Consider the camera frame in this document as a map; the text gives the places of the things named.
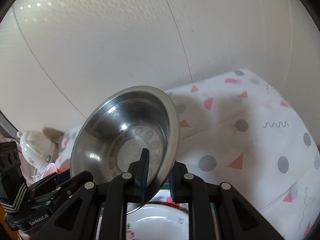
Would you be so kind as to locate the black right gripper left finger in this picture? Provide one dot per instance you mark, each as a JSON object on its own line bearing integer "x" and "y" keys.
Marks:
{"x": 129, "y": 187}

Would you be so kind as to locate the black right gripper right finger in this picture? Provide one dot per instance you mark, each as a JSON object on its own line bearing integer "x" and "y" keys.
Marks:
{"x": 187, "y": 188}

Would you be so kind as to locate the white floral deep plate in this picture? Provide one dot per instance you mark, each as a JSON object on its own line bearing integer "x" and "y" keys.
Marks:
{"x": 161, "y": 218}

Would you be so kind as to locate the stainless steel bowl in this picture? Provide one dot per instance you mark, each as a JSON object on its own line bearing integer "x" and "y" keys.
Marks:
{"x": 117, "y": 131}

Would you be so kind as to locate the red plastic bowl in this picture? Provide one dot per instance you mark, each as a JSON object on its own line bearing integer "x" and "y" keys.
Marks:
{"x": 56, "y": 167}

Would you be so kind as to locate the white ceramic electric kettle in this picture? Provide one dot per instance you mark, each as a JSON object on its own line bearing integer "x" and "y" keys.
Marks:
{"x": 38, "y": 150}

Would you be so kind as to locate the white patterned tablecloth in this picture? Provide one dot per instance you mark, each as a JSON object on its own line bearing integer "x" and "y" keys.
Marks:
{"x": 237, "y": 128}

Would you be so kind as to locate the grey metal window frame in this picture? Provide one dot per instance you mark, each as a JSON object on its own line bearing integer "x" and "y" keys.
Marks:
{"x": 8, "y": 130}

